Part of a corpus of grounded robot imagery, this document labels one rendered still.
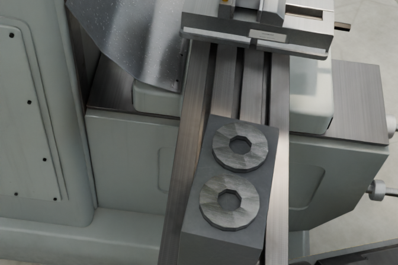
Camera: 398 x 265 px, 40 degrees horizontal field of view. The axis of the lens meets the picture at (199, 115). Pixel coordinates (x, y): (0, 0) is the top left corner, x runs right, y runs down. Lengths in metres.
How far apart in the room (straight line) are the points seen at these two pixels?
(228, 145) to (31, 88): 0.57
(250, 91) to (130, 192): 0.67
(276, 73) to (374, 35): 1.62
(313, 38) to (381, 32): 1.61
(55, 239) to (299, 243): 0.79
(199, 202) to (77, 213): 1.00
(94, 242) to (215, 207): 1.04
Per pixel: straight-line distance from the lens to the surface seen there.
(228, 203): 0.83
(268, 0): 1.24
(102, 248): 1.83
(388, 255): 1.47
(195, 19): 1.26
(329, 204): 1.69
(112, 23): 1.28
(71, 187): 1.64
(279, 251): 1.01
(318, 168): 1.54
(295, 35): 1.27
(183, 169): 1.07
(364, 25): 2.87
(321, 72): 1.43
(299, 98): 1.35
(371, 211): 2.22
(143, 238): 1.80
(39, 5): 1.12
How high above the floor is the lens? 1.84
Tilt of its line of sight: 53 degrees down
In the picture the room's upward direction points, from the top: 7 degrees clockwise
